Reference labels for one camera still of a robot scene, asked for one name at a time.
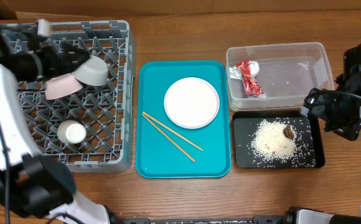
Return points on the white rice pile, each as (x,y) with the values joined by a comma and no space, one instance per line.
(269,148)

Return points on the clear plastic waste bin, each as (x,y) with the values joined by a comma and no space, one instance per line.
(287,73)

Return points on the pink shallow bowl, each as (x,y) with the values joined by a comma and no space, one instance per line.
(61,86)

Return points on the grey bowl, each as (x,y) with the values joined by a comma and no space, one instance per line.
(93,72)

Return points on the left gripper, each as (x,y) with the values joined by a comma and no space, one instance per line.
(57,58)

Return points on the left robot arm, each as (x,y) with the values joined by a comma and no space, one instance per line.
(32,184)

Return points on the teal plastic serving tray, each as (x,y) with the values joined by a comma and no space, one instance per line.
(158,158)

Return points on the wooden chopstick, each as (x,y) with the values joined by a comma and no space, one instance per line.
(169,139)
(171,130)

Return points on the black plastic tray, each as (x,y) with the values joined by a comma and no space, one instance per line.
(245,123)

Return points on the brown food scrap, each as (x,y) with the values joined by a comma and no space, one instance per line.
(288,132)

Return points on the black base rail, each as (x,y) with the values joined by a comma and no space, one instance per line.
(258,219)

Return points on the grey plastic dish rack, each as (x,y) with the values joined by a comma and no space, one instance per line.
(105,111)

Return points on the red foil snack wrapper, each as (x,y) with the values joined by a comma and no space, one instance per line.
(252,87)

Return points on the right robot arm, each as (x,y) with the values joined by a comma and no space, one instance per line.
(340,109)

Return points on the white round plate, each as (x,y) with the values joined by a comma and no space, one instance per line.
(191,103)

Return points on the white paper cup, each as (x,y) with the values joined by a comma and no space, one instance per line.
(71,132)

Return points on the white tissue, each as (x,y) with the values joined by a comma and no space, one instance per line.
(235,73)

